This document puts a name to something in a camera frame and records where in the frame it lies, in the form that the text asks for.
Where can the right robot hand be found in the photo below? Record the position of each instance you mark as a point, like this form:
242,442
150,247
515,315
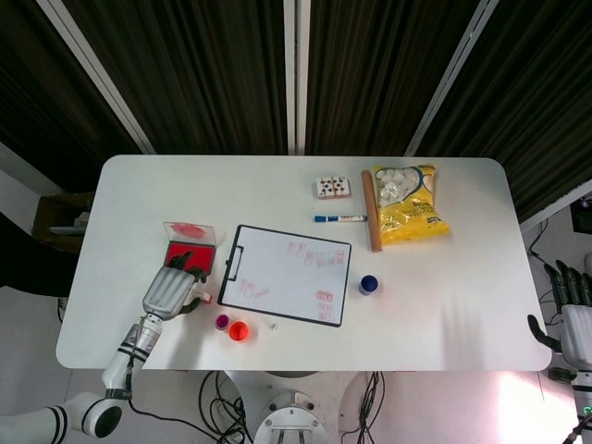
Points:
578,333

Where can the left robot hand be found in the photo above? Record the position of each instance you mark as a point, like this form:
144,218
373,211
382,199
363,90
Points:
166,289

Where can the small white wooden stamp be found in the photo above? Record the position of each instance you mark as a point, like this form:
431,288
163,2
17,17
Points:
203,296

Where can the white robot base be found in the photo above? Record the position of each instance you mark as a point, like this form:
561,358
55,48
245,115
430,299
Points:
289,421

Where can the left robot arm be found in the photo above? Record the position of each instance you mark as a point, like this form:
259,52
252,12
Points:
118,365

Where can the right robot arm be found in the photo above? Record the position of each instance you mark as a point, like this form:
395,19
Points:
585,402

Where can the red ink pad clear lid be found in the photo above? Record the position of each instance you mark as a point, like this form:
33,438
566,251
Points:
204,252

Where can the black clipboard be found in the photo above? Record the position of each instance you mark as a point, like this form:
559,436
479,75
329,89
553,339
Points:
221,296

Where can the small purple cup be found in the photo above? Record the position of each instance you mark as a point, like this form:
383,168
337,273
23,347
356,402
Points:
222,322

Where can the orange plastic cup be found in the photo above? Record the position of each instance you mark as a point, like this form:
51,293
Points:
239,332

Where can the white stamped paper sheet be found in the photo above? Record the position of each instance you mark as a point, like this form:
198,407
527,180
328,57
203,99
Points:
277,270

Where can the black box device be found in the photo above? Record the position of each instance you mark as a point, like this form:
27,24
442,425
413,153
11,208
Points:
583,217

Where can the brown cardboard box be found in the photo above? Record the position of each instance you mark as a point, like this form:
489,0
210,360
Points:
57,213

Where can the blue whiteboard marker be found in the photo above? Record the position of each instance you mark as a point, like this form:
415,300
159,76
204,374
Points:
337,218

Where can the playing card deck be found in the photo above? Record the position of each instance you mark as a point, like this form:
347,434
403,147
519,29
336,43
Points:
334,187

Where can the blue round cap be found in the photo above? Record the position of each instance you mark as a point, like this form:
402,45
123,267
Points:
368,284

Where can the yellow snack bag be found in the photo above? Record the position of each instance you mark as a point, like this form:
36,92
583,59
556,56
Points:
411,213

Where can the wooden rolling stick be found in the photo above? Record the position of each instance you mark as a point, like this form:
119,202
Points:
372,213

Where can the white partition frame post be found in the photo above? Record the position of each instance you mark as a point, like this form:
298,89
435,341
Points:
296,78
99,78
448,78

